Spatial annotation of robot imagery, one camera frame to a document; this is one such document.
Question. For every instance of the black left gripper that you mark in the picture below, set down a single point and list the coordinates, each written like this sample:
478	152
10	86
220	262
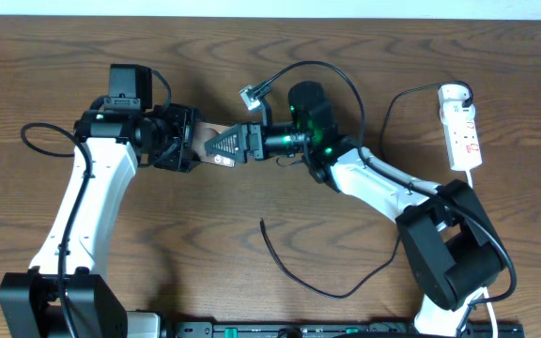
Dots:
177	138

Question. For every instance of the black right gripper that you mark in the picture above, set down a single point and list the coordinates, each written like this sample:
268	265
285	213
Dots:
244	132

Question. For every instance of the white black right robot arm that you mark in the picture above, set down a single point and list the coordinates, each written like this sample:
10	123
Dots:
452	247

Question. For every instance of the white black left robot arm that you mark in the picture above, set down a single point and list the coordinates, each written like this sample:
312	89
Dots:
64	292

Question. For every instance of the white charger adapter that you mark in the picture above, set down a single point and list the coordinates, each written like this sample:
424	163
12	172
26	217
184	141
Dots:
456	91

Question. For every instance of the white power strip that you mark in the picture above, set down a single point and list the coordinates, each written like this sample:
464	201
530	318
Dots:
460	133

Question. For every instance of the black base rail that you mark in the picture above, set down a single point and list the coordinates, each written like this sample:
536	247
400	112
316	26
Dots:
379	328

